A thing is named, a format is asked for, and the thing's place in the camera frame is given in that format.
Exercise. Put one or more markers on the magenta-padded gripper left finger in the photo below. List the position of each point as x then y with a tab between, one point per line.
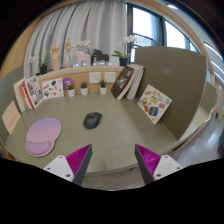
60	165

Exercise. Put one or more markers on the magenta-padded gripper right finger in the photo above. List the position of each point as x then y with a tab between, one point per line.
165	165

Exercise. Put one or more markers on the black computer mouse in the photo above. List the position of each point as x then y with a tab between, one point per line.
92	120

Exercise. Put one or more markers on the purple mouse pad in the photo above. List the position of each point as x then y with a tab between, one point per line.
43	135

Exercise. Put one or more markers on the white sticker card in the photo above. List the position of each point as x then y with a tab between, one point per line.
154	104
52	88

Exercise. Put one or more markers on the beige booklet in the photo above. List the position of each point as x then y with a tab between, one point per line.
10	117

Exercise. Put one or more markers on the small succulent in white pot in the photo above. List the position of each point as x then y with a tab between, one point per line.
103	90
84	91
71	92

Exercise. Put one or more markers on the white book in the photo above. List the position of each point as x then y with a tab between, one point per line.
18	93

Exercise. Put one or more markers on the grey-green desk partition panel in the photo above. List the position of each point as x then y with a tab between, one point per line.
8	90
180	83

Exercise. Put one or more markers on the round purple number sign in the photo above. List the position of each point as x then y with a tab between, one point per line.
66	81

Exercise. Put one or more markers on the black book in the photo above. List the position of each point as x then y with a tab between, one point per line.
122	81

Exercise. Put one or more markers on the white orchid in black pot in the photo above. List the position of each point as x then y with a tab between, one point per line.
123	61
43	69

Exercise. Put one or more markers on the wooden hand model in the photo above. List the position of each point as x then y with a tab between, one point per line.
55	55

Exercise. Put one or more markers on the wooden mannequin figure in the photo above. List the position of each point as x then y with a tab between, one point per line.
68	50

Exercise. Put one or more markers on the dark horse figurine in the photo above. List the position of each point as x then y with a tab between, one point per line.
100	55

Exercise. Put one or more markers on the dark-framed window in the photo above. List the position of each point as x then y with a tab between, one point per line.
146	26

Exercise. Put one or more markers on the grey curtain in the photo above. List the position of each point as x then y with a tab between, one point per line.
83	23

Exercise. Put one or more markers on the white wall socket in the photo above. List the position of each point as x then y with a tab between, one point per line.
94	77
110	77

